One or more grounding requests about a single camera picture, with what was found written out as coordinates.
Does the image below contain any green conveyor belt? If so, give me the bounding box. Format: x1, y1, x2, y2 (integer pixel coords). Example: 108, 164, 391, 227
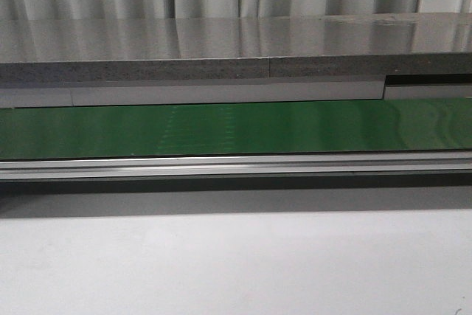
1, 98, 471, 160

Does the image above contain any grey stone counter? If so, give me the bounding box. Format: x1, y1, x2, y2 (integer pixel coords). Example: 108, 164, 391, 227
0, 12, 472, 109

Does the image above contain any aluminium conveyor side rail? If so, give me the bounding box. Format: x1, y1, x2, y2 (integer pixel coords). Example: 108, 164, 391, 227
1, 150, 471, 181

